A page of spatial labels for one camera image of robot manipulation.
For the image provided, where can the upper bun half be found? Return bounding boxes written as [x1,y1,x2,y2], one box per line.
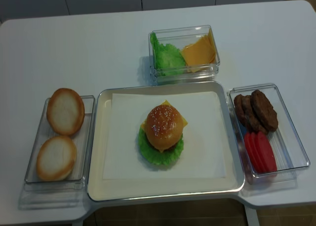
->
[46,88,85,136]

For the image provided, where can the front brown patty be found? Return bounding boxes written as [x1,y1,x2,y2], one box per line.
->
[251,90,278,132]

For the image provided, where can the yellow cheese slice stack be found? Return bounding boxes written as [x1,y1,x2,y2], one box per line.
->
[181,29,216,73]

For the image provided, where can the clear patty tomato container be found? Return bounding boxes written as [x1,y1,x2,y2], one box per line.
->
[228,84,310,190]

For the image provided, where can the middle brown patty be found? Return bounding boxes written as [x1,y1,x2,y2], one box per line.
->
[242,95,269,135]

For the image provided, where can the clear bun container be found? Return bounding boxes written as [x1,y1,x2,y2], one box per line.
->
[18,95,95,210]

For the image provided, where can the clear lettuce cheese container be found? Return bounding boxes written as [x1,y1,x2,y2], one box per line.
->
[149,25,220,85]

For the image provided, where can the red tomato slice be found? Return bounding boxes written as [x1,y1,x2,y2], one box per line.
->
[250,133,263,173]
[254,132,277,173]
[244,133,257,170]

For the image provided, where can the green lettuce in container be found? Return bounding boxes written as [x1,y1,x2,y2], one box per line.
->
[150,32,186,76]

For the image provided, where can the white serving tray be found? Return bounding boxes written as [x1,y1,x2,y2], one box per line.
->
[87,81,245,201]

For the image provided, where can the front red tomato slice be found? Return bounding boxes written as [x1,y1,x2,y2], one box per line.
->
[254,132,277,173]

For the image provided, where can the lower bun half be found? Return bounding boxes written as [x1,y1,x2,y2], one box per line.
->
[36,136,77,181]

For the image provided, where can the bun half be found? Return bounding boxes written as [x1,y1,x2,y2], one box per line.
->
[36,136,77,181]
[46,88,85,136]

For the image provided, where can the white paper liner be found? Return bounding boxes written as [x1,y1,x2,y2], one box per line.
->
[103,91,228,180]

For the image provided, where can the green lettuce leaf on tray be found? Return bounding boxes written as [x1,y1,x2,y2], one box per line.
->
[138,128,184,166]

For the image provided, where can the brown patty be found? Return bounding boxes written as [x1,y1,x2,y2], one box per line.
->
[251,90,278,132]
[234,94,247,127]
[242,95,269,135]

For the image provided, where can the sesame bun top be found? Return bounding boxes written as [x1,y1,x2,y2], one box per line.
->
[144,104,184,151]

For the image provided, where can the rear brown patty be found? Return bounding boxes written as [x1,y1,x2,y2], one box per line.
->
[234,94,247,127]

